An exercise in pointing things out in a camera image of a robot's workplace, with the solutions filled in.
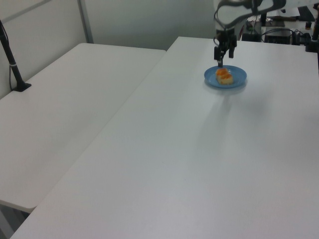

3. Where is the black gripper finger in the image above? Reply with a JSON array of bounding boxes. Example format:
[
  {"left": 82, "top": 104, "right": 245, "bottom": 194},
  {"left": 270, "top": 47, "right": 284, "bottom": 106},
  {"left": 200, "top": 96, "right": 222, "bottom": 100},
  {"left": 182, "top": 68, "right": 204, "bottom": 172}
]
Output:
[
  {"left": 213, "top": 46, "right": 224, "bottom": 69},
  {"left": 227, "top": 41, "right": 237, "bottom": 59}
]

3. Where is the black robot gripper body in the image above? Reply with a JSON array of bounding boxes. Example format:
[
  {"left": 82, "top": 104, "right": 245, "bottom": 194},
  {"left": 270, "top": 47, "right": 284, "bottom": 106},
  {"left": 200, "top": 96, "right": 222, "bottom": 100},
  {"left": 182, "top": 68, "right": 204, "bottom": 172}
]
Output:
[{"left": 214, "top": 27, "right": 237, "bottom": 52}]

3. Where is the orange glazed bread loaf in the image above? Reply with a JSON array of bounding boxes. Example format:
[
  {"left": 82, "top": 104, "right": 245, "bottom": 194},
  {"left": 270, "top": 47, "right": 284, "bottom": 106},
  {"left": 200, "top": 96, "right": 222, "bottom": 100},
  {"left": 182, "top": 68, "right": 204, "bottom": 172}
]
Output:
[{"left": 215, "top": 68, "right": 235, "bottom": 86}]

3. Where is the blue round plate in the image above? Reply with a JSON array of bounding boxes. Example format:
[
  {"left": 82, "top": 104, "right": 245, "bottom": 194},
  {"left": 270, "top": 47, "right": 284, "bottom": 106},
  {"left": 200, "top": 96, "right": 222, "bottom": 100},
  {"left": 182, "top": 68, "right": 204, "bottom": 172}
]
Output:
[{"left": 204, "top": 65, "right": 248, "bottom": 89}]

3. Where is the black flat stand base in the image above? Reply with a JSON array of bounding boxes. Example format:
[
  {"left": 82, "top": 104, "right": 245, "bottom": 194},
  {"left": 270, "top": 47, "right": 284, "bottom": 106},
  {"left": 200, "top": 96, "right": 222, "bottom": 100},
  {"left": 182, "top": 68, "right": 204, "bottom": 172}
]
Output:
[{"left": 241, "top": 32, "right": 261, "bottom": 42}]

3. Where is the black electronics box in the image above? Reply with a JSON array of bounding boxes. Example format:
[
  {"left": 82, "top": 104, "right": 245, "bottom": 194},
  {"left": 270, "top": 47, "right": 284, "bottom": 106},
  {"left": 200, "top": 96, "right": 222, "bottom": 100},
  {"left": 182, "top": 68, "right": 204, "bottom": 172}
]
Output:
[{"left": 264, "top": 28, "right": 293, "bottom": 45}]

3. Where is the white paper sheet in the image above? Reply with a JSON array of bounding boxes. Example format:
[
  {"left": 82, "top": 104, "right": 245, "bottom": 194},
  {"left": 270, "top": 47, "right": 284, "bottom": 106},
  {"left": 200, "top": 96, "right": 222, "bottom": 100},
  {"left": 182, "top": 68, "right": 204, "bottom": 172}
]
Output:
[{"left": 281, "top": 6, "right": 300, "bottom": 17}]

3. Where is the black keyboard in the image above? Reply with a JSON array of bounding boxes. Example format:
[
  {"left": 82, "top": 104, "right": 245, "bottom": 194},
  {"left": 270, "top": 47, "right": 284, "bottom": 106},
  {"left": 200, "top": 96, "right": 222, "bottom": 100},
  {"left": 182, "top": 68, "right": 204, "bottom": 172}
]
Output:
[{"left": 297, "top": 5, "right": 317, "bottom": 22}]

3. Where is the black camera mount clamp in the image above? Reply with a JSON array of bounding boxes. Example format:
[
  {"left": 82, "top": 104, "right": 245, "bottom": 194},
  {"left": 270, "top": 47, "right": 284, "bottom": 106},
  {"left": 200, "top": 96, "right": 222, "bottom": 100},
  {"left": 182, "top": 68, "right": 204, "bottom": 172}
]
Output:
[{"left": 304, "top": 14, "right": 319, "bottom": 53}]

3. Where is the grey metal partition post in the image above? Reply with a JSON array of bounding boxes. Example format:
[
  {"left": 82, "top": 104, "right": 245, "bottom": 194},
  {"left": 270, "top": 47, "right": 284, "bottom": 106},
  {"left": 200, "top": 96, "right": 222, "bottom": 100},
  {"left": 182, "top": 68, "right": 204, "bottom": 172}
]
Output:
[{"left": 77, "top": 0, "right": 94, "bottom": 44}]

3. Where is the black camera stand pole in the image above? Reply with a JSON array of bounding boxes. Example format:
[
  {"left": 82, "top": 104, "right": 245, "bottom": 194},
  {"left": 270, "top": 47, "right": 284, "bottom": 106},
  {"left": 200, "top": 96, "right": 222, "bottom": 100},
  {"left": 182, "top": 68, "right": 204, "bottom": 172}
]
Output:
[{"left": 0, "top": 19, "right": 32, "bottom": 93}]

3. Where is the black cable on stand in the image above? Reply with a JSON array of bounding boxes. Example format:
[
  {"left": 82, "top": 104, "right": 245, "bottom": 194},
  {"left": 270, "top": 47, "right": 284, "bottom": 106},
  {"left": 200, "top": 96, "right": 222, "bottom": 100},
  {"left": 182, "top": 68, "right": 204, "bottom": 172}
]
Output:
[{"left": 0, "top": 23, "right": 15, "bottom": 91}]

